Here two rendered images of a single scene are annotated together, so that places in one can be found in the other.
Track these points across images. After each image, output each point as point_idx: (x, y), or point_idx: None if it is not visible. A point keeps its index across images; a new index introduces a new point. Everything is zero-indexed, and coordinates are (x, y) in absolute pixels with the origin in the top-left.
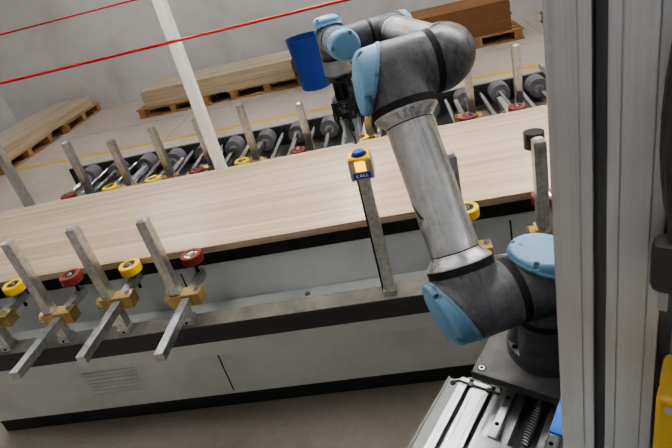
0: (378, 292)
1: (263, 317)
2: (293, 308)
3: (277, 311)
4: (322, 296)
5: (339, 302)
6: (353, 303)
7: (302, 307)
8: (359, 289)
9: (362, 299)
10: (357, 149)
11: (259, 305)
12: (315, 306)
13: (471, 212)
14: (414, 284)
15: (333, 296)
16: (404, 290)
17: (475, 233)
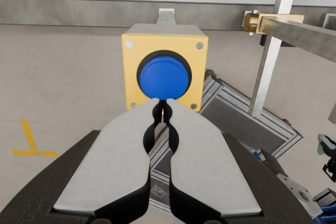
0: (153, 13)
1: (25, 24)
2: (57, 17)
3: (39, 18)
4: (87, 3)
5: (110, 20)
6: (126, 26)
7: (67, 18)
8: (131, 1)
9: (135, 21)
10: (161, 68)
11: (9, 0)
12: (83, 20)
13: None
14: (193, 9)
15: (101, 7)
16: (181, 17)
17: None
